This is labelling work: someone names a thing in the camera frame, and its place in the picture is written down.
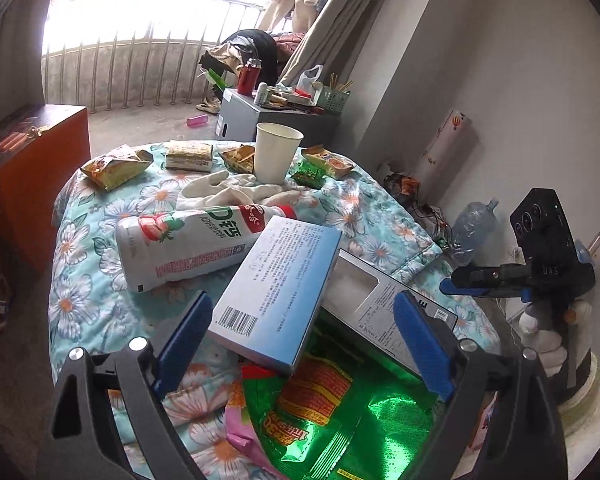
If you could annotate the pink bottle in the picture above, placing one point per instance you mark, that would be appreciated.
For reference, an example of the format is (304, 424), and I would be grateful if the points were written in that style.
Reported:
(197, 120)

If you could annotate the orange biscuit packet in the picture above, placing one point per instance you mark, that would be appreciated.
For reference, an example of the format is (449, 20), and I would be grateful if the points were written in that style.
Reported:
(332, 161)

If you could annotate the person's right hand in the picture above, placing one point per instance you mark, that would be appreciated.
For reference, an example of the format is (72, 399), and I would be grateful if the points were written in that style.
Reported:
(542, 347)

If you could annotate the grey curtain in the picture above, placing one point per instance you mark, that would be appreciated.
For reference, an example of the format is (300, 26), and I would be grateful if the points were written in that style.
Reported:
(350, 15)
(10, 35)

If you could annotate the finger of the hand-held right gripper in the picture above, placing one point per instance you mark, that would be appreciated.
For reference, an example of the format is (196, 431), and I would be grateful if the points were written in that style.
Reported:
(490, 280)

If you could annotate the yellow snack packet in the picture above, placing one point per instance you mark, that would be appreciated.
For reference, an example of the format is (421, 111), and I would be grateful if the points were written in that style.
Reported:
(112, 167)

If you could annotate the grey right curtain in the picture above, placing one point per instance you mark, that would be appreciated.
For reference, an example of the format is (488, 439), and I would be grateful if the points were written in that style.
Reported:
(350, 15)

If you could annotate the red cardboard box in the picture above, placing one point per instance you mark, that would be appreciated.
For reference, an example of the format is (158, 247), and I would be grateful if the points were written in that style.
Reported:
(30, 180)

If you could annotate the green plastic basket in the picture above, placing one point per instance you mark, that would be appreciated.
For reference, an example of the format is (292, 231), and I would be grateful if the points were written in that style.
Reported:
(332, 100)

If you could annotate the white paper cup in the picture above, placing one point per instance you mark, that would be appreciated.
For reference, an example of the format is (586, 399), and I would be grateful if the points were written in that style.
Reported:
(275, 155)

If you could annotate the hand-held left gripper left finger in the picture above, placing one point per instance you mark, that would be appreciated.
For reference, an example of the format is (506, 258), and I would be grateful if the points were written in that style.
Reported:
(185, 341)

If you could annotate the black bag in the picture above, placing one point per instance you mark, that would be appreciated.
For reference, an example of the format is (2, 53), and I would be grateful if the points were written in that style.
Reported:
(252, 45)

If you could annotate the grey bedside cabinet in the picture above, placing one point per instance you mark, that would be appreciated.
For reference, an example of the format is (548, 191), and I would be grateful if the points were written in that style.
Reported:
(240, 115)

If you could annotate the large clear water jug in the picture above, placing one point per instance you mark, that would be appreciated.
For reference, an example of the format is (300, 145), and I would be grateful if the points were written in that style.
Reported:
(472, 230)

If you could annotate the pair of slippers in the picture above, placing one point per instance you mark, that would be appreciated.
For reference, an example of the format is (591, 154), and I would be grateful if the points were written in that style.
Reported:
(209, 106)

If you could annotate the floral quilted blanket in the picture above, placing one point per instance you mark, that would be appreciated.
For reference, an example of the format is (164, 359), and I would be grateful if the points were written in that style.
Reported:
(100, 285)

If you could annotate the white cloth glove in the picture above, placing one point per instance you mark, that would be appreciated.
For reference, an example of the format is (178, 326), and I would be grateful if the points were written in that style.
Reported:
(230, 192)

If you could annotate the green foil snack bag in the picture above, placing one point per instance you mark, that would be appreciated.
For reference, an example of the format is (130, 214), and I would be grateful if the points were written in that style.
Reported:
(360, 420)

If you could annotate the blue and white carton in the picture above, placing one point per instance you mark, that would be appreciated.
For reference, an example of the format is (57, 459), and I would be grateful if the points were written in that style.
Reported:
(275, 290)

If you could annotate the pink snack packet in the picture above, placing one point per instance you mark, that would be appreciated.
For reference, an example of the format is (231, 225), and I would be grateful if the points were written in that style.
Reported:
(240, 430)

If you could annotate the pile of floor wrappers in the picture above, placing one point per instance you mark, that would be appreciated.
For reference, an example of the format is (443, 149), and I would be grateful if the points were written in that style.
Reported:
(402, 180)

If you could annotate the white strawberry print bottle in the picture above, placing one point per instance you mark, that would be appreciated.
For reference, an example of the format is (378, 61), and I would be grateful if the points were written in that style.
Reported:
(180, 250)

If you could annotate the small green snack packet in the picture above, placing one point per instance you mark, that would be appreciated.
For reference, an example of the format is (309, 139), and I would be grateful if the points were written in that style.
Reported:
(307, 176)

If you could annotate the black and white window box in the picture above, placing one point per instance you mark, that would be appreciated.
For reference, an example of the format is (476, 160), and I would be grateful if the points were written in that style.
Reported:
(380, 306)

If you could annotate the sandwich biscuit pack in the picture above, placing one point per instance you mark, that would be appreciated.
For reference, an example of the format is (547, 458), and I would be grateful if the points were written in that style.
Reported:
(189, 156)

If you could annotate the red thermos bottle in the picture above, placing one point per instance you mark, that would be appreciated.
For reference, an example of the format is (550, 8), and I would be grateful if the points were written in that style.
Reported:
(248, 76)

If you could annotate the rolled printed poster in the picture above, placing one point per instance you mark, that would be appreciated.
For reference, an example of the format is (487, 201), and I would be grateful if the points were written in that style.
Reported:
(450, 137)

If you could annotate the open cracker packet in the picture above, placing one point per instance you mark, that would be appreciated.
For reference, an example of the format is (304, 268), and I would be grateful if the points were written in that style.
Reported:
(239, 159)

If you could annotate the metal balcony railing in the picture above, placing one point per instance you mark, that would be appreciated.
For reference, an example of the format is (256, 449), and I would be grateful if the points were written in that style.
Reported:
(130, 70)

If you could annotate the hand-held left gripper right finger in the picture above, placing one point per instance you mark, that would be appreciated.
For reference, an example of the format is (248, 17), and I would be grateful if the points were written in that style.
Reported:
(422, 346)

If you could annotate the grey left curtain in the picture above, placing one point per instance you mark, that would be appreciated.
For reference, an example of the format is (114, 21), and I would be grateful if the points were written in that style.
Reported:
(10, 35)

